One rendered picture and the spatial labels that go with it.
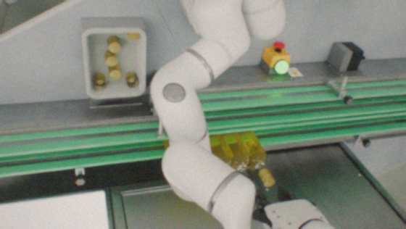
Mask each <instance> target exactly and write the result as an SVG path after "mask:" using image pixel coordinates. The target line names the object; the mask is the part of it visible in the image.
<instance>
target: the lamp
mask: <svg viewBox="0 0 406 229"><path fill-rule="evenodd" d="M274 69H275V71H276V72H277V73H285V72H287V70H288V69H289V64H287V62H286V61H285V60H284V59H279V60H278V61H277V62H276V63H275V65H274Z"/></svg>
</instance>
